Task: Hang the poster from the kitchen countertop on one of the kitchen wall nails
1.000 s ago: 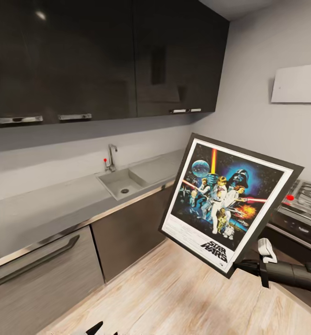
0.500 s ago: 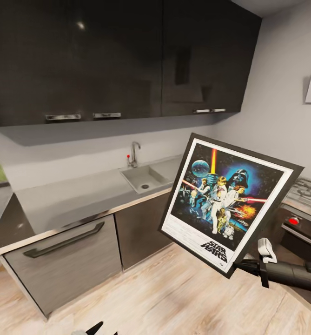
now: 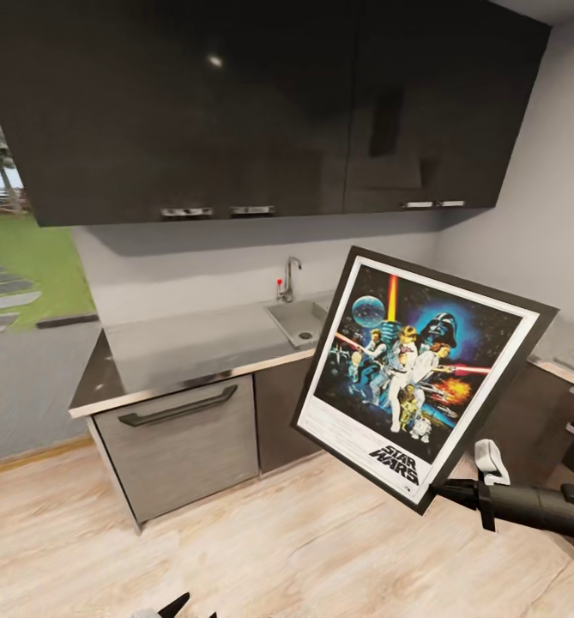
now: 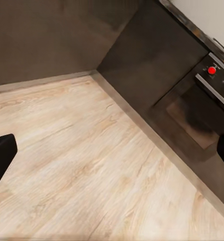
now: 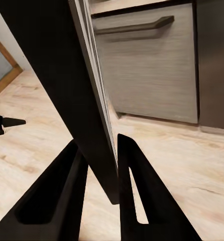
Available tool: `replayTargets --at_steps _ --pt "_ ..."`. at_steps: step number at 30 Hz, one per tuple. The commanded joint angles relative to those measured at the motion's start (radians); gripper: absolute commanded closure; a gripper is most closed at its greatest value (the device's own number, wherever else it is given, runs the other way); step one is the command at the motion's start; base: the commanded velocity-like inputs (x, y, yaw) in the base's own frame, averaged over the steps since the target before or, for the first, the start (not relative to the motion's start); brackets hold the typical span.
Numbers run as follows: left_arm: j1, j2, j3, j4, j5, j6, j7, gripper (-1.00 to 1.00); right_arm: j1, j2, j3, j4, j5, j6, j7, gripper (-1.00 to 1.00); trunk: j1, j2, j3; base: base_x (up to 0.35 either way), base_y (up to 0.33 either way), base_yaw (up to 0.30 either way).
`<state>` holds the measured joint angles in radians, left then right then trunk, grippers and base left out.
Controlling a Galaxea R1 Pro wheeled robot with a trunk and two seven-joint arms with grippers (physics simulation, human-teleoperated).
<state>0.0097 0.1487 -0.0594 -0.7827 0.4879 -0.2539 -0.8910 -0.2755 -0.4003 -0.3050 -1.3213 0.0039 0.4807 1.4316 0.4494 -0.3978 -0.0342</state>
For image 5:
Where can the dishwasher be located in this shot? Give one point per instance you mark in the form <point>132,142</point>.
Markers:
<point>149,59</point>

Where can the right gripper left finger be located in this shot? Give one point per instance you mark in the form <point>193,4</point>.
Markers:
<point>51,209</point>

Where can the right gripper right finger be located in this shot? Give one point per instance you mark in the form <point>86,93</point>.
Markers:
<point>167,222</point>

